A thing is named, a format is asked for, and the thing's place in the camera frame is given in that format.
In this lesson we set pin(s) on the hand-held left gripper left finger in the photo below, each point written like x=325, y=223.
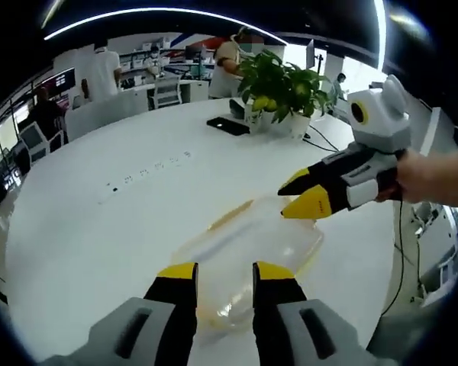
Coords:
x=156, y=324

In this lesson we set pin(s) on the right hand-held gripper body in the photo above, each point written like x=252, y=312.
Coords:
x=381, y=114

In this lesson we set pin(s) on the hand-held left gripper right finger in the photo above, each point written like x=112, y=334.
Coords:
x=286, y=324

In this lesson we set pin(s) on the clear plastic container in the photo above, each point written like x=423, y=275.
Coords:
x=229, y=289

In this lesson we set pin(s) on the person's right hand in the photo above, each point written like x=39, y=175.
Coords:
x=421, y=177

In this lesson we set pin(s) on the white plant pot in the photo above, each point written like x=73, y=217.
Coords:
x=297, y=126

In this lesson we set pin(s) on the straight ceiling light strip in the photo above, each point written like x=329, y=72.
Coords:
x=381, y=34

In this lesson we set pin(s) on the monitor on black stand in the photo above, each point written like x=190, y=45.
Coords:
x=311, y=55

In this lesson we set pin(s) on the green potted plant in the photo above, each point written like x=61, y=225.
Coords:
x=278, y=82

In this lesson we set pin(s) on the black smartphone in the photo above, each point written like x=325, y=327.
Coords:
x=229, y=126

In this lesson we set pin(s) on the white office chair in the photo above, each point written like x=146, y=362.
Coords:
x=167, y=91
x=36, y=143

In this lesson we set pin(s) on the curved ceiling light strip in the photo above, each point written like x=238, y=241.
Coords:
x=156, y=10

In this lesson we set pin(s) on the wall screen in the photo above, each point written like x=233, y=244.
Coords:
x=64, y=77

